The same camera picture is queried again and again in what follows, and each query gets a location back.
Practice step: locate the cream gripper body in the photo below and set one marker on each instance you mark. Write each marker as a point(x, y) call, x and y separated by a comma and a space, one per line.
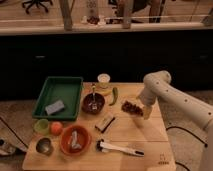
point(147, 110)

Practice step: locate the dark red grape bunch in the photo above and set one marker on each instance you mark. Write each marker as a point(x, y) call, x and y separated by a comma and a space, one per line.
point(131, 108)

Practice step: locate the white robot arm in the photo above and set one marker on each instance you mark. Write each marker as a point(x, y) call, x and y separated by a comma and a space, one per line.
point(157, 84)

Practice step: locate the green chili pepper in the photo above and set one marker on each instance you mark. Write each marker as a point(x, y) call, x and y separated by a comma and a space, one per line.
point(115, 96)

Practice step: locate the metal fork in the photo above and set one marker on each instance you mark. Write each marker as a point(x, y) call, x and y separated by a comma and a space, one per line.
point(94, 104)

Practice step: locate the white cup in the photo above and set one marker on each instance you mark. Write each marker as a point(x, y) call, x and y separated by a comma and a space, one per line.
point(103, 80)

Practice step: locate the dark brown bowl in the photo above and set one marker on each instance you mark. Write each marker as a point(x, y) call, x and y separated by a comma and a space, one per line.
point(87, 103)

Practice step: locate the white and black brush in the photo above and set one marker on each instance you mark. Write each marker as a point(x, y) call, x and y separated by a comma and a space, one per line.
point(101, 145)

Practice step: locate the orange bowl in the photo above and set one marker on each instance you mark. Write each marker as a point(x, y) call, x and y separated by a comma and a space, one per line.
point(84, 138)

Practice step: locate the clear plastic wrapper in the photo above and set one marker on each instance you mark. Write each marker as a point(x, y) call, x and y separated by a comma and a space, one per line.
point(74, 144)

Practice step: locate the green plastic tray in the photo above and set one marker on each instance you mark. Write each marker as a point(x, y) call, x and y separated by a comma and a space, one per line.
point(66, 89)

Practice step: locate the orange fruit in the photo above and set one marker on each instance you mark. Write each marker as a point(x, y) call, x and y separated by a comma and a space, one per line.
point(56, 128)

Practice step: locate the grey sponge block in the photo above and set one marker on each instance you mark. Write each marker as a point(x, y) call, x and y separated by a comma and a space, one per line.
point(54, 107)

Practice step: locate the green cup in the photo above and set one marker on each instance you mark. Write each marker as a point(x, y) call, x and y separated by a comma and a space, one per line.
point(42, 126)

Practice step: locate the metal cup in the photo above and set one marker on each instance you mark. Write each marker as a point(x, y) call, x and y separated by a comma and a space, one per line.
point(44, 146)

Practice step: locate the black office chair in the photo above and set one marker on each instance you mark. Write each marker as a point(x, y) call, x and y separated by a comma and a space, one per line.
point(29, 3)

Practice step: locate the wooden post right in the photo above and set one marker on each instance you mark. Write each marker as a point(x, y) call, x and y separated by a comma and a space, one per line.
point(127, 12)

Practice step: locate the wooden post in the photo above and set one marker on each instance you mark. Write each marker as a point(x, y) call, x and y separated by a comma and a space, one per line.
point(66, 14)
point(127, 12)

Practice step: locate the wooden post left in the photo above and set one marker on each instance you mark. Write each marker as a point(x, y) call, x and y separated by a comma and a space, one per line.
point(66, 14)

